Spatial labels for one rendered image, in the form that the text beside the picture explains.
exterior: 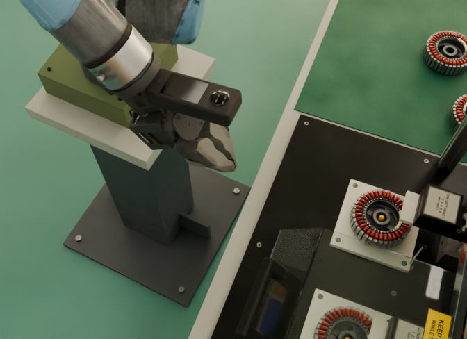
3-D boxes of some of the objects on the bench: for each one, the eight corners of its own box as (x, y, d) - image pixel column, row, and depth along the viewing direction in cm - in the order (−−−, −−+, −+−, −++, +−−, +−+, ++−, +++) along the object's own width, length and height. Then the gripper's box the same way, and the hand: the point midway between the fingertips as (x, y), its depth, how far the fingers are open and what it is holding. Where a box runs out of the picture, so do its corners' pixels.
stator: (342, 237, 103) (345, 230, 100) (357, 189, 109) (361, 180, 105) (400, 258, 101) (406, 251, 98) (413, 208, 107) (419, 199, 103)
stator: (436, 80, 126) (441, 70, 123) (414, 45, 132) (418, 35, 128) (479, 69, 128) (485, 59, 125) (456, 35, 133) (461, 24, 130)
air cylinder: (434, 264, 102) (444, 253, 97) (442, 229, 106) (452, 217, 101) (462, 273, 101) (473, 263, 96) (468, 238, 105) (479, 226, 100)
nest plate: (329, 246, 104) (330, 243, 103) (349, 181, 111) (351, 178, 110) (406, 274, 101) (408, 271, 100) (423, 205, 108) (424, 203, 107)
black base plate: (182, 412, 91) (181, 411, 89) (299, 119, 121) (300, 113, 119) (465, 535, 83) (470, 537, 81) (516, 187, 113) (521, 182, 111)
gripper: (124, 52, 73) (214, 147, 86) (91, 103, 69) (191, 195, 82) (166, 39, 68) (256, 143, 80) (133, 94, 64) (234, 194, 76)
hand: (233, 163), depth 78 cm, fingers closed
